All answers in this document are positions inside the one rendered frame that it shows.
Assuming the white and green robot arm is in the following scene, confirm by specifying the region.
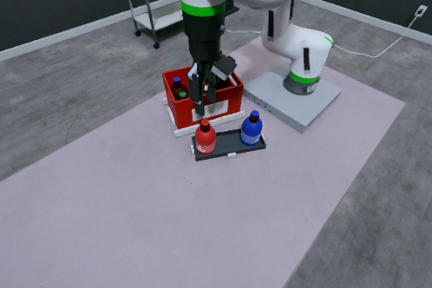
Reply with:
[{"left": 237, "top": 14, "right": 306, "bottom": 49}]
[{"left": 180, "top": 0, "right": 333, "bottom": 95}]

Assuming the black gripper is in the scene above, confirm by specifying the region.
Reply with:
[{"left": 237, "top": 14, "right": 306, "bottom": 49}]
[{"left": 186, "top": 37, "right": 222, "bottom": 116}]

